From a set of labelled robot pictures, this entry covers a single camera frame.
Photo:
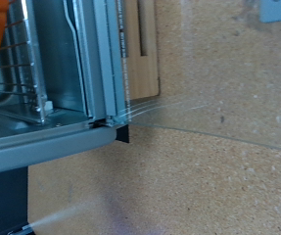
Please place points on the wooden slatted base block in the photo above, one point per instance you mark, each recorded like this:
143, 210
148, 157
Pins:
140, 75

